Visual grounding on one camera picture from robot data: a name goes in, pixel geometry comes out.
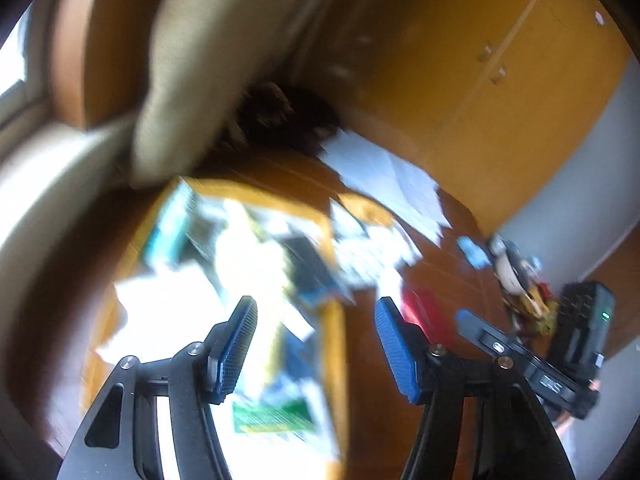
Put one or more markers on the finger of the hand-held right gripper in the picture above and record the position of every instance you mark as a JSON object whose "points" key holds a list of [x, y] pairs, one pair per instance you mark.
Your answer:
{"points": [[555, 377]]}

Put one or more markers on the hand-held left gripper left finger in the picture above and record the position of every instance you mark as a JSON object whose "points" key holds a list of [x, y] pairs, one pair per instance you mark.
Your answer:
{"points": [[235, 350]]}

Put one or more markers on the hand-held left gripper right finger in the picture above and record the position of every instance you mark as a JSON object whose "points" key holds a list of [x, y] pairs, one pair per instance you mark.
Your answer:
{"points": [[397, 350]]}

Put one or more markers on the yellow cardboard box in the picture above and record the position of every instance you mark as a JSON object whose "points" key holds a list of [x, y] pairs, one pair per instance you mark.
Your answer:
{"points": [[332, 360]]}

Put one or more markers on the yellow toy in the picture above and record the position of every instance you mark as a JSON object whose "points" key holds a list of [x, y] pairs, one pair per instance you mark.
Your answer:
{"points": [[537, 305]]}

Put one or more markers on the red packet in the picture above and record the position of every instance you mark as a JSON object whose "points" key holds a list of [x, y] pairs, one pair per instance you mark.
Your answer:
{"points": [[425, 310]]}

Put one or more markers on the green and white packet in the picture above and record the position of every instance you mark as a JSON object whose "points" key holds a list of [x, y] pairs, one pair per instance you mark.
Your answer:
{"points": [[275, 415]]}

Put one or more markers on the cartoon print tissue pack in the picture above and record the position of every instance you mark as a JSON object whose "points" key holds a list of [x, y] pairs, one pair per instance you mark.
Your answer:
{"points": [[370, 250]]}

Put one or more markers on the blue crumpled object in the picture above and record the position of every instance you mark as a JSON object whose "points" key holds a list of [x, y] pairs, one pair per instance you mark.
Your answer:
{"points": [[474, 252]]}

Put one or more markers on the yellow padded envelope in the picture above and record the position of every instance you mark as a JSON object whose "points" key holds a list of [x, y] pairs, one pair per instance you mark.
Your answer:
{"points": [[367, 207]]}

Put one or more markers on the pile of white papers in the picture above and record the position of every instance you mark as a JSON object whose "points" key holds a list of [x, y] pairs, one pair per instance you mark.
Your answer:
{"points": [[390, 180]]}

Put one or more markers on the dark fringed cloth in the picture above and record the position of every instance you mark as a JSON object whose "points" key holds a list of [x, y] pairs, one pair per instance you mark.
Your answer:
{"points": [[285, 115]]}

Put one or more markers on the yellow wooden cabinet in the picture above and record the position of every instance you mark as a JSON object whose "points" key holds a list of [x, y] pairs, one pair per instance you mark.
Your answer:
{"points": [[475, 85]]}

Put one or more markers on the beige curtain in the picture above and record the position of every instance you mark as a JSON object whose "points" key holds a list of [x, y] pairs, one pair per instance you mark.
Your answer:
{"points": [[200, 70]]}

